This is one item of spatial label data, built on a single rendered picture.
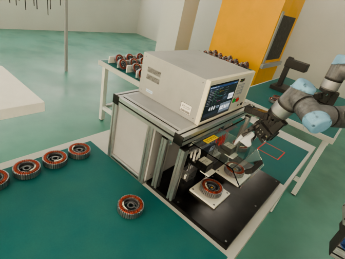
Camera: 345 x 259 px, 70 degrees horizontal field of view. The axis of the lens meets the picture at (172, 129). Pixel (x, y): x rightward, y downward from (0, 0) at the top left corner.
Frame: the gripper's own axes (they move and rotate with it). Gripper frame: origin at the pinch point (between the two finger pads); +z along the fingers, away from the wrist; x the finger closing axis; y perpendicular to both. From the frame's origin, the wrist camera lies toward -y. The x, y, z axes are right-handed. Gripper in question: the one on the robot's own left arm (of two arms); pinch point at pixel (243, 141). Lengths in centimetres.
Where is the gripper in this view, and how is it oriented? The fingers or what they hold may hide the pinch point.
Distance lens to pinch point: 113.3
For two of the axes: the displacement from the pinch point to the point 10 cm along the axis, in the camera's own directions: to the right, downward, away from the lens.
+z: -4.2, 6.4, 6.4
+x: 7.7, -1.2, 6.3
